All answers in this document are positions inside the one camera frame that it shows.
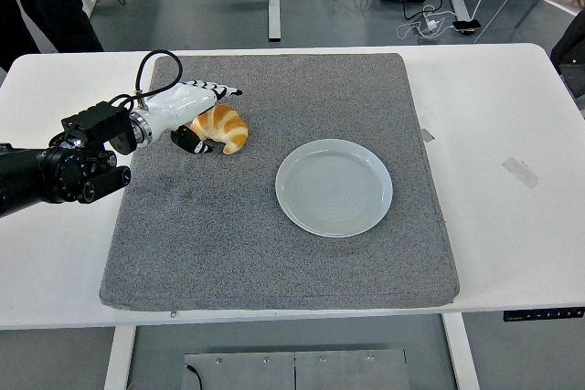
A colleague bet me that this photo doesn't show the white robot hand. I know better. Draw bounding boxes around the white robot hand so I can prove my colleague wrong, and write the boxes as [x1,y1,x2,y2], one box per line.
[144,80,244,155]

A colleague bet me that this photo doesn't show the golden croissant bread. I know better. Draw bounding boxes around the golden croissant bread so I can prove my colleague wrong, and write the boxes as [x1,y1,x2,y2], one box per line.
[189,105,250,155]

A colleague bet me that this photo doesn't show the light grey round plate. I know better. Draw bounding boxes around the light grey round plate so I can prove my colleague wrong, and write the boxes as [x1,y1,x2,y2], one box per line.
[274,138,394,239]

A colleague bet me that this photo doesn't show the grey metal plate with screws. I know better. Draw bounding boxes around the grey metal plate with screws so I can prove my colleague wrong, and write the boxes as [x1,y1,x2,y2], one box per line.
[182,348,409,390]

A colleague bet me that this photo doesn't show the grey felt mat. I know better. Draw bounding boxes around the grey felt mat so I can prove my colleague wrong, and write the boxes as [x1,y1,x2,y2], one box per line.
[99,52,461,313]

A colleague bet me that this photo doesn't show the person's legs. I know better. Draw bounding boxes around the person's legs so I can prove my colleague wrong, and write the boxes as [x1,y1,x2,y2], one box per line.
[0,0,104,69]

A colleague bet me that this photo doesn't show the white table leg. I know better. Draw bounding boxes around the white table leg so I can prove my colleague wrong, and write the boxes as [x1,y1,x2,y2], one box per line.
[102,325,137,390]
[441,314,481,390]

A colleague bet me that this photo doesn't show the black phone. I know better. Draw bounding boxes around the black phone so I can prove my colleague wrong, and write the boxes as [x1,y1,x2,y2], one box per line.
[451,18,483,37]

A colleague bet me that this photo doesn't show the large grey tape piece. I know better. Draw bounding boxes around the large grey tape piece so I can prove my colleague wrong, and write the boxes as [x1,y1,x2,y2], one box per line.
[501,156,540,189]

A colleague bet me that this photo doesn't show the black garment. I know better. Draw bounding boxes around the black garment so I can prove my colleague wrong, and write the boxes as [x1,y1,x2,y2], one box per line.
[550,13,585,112]

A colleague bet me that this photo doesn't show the black table control panel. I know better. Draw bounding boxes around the black table control panel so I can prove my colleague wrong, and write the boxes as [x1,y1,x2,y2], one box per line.
[503,306,585,322]

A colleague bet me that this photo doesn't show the white charger with cable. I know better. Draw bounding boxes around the white charger with cable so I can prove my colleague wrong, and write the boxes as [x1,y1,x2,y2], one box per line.
[395,5,458,42]

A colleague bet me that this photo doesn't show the short black cable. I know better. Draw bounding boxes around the short black cable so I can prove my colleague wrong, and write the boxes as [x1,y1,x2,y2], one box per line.
[184,364,205,390]

